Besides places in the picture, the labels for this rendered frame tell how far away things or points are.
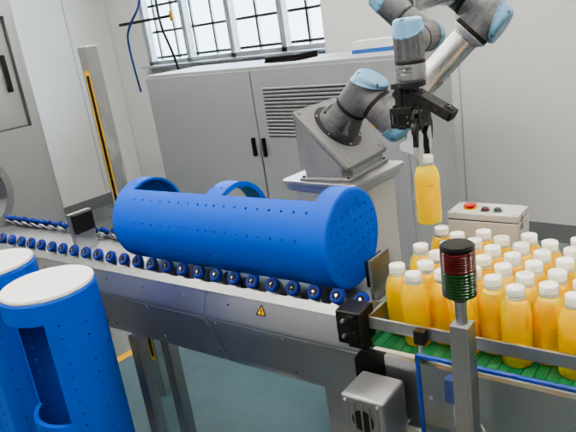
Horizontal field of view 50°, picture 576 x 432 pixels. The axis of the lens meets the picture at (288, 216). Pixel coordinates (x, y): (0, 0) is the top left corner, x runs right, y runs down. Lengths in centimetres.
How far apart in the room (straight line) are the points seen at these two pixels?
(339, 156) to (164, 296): 75
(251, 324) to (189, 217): 38
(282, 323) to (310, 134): 65
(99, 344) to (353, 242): 84
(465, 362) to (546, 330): 26
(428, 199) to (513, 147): 284
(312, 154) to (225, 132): 211
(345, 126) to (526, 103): 239
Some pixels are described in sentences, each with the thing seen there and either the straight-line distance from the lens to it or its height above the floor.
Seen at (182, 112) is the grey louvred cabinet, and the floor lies 118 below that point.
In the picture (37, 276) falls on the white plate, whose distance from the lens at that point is 210.
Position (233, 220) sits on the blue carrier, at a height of 116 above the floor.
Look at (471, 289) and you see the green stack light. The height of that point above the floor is 118.
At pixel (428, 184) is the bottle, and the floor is 123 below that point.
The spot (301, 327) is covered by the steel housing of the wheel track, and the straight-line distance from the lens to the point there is 177.
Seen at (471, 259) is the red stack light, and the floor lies 124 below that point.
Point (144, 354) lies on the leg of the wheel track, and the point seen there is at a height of 55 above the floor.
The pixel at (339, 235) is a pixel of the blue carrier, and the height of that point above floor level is 113.
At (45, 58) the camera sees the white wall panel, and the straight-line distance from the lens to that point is 686.
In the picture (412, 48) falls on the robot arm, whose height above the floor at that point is 158.
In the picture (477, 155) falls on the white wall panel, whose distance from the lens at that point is 457.
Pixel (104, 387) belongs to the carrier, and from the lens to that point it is 205.
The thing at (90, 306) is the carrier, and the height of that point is 96.
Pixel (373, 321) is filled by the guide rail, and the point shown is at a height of 97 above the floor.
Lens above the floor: 168
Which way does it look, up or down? 17 degrees down
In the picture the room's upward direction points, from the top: 8 degrees counter-clockwise
